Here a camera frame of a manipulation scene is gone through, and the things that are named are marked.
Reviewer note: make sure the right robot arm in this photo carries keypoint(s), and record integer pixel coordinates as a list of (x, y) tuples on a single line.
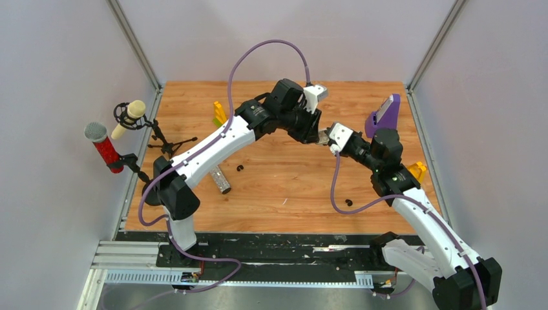
[(456, 275)]

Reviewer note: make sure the silver glitter microphone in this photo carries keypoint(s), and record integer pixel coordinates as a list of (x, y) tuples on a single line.
[(220, 180)]

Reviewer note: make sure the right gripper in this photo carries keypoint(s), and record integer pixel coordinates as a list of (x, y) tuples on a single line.
[(342, 152)]

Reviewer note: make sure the beige microphone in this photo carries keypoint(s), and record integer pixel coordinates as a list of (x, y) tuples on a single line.
[(128, 116)]

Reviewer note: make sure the white earbud charging case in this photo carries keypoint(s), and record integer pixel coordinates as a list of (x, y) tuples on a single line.
[(323, 138)]

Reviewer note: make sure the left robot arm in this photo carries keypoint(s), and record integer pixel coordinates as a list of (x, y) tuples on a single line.
[(287, 107)]

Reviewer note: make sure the purple stand with phone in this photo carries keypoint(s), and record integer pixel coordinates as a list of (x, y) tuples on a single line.
[(385, 117)]

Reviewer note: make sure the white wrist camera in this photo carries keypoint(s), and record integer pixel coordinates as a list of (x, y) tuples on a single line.
[(339, 136), (313, 95)]

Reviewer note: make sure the colourful toy car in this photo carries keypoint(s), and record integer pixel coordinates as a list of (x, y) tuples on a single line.
[(418, 170)]

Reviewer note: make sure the red microphone grey head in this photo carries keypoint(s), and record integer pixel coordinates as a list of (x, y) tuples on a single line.
[(96, 132)]

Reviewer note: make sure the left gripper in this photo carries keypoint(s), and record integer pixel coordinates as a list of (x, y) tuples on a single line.
[(309, 134)]

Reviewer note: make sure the yellow green toy block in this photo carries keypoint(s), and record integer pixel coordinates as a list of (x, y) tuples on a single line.
[(219, 115)]

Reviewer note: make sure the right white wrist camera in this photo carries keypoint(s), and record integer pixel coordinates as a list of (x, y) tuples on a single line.
[(339, 136)]

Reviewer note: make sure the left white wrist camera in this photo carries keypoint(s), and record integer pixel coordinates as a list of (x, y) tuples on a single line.
[(313, 95)]

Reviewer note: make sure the black mounting rail base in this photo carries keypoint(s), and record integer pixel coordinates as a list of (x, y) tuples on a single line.
[(269, 257)]

